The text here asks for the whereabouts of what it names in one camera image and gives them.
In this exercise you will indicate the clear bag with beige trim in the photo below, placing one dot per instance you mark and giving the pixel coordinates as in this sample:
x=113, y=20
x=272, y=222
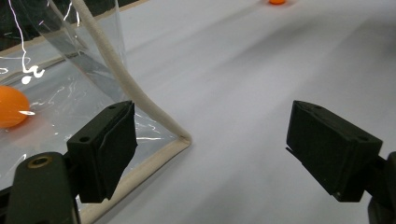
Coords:
x=137, y=93

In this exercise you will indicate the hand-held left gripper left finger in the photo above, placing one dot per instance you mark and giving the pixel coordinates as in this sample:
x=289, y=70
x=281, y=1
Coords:
x=106, y=149

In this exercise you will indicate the orange ping pong ball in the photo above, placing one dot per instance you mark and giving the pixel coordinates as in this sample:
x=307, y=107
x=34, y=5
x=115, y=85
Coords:
x=9, y=105
x=277, y=1

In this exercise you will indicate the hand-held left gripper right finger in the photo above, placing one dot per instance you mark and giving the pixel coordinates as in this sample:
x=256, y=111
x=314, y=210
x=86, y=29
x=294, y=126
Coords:
x=333, y=149

